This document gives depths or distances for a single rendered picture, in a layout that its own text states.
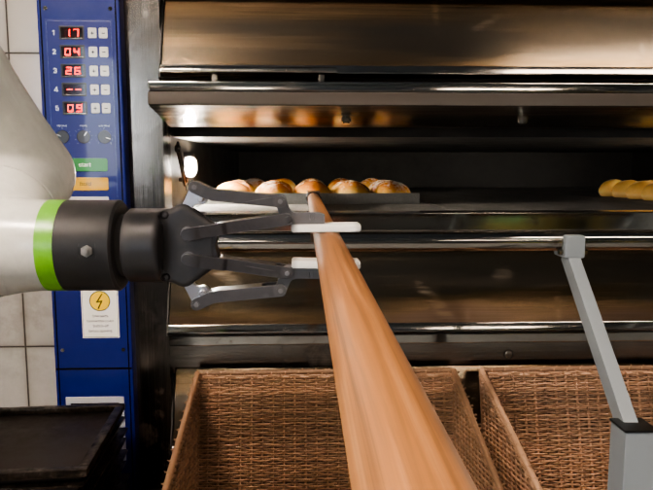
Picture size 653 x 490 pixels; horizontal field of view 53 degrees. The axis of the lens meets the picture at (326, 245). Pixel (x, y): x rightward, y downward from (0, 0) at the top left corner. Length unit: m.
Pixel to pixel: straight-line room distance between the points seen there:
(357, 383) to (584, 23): 1.34
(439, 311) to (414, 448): 1.24
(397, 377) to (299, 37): 1.20
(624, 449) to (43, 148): 0.78
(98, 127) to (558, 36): 0.95
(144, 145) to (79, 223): 0.74
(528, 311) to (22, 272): 1.05
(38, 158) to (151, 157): 0.63
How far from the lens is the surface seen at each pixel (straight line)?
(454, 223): 1.39
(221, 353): 1.42
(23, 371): 1.54
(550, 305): 1.47
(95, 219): 0.66
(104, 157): 1.38
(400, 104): 1.22
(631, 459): 0.93
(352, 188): 1.69
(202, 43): 1.38
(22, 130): 0.77
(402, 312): 1.39
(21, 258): 0.68
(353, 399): 0.21
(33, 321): 1.50
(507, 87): 1.27
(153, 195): 1.39
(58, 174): 0.79
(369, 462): 0.17
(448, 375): 1.42
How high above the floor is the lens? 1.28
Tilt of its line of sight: 7 degrees down
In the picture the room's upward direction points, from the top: straight up
